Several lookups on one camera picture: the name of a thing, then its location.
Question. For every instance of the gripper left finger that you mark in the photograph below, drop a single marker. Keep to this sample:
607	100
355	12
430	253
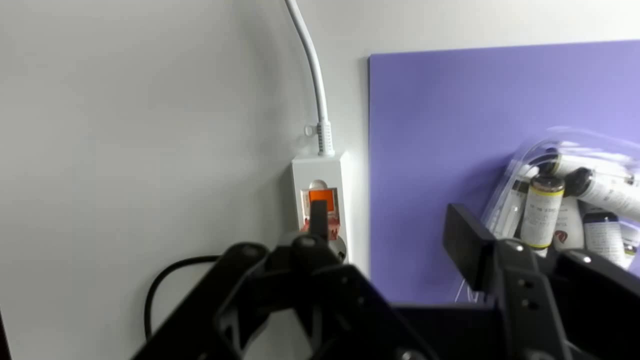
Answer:
320	280

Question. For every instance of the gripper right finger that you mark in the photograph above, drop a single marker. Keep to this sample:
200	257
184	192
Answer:
525	300

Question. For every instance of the white red logo paint tube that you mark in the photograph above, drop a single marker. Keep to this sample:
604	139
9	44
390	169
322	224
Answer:
569	225

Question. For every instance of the yellow banded paint tube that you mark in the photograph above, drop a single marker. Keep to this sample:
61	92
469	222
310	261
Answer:
542	210

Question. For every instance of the dark blue label paint tube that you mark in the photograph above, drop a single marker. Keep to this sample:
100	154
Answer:
602	235

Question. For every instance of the white power strip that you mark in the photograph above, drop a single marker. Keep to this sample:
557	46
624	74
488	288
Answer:
320	170

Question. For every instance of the clear plastic bag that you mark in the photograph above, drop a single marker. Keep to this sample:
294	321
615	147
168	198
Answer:
510	170

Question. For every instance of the white black capped paint tube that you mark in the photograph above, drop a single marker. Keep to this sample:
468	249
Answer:
610	192
580	162

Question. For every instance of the purple mat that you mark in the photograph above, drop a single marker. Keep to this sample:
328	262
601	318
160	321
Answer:
425	150

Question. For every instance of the orange rocker switch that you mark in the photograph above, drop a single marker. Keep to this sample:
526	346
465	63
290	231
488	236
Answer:
322	195

